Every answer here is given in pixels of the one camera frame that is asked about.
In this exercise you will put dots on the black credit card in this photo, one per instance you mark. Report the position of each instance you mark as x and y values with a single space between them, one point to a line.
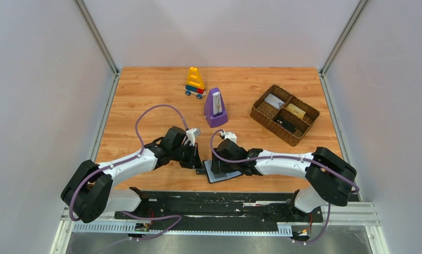
290 127

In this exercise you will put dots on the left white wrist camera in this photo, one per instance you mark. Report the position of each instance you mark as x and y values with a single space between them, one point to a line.
191 136

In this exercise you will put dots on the yellow credit card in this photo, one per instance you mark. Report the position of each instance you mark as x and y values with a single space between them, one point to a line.
295 110

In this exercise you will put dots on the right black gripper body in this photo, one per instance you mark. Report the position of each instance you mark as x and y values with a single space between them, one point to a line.
219 161

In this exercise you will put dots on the brown woven basket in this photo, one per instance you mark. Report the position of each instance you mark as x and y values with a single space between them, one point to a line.
266 114

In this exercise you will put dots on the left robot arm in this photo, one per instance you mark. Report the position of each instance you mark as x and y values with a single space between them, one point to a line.
90 192

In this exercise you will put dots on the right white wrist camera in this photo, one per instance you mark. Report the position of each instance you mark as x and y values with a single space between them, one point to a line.
228 135

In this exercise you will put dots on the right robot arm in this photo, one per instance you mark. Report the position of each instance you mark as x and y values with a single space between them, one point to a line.
331 178

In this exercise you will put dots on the black card holder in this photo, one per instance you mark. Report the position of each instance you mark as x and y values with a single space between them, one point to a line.
211 178

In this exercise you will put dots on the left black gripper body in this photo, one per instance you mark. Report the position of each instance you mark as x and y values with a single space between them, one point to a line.
193 157

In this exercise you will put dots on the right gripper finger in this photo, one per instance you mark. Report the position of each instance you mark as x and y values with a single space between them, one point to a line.
242 168
217 167

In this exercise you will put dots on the colourful toy block car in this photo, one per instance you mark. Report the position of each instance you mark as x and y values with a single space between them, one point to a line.
195 84

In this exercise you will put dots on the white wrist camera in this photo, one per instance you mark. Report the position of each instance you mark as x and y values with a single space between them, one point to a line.
191 136
228 135

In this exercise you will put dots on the white card in basket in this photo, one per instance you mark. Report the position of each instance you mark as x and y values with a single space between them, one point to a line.
274 101

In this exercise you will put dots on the purple metronome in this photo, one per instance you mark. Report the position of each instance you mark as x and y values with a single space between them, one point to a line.
214 110

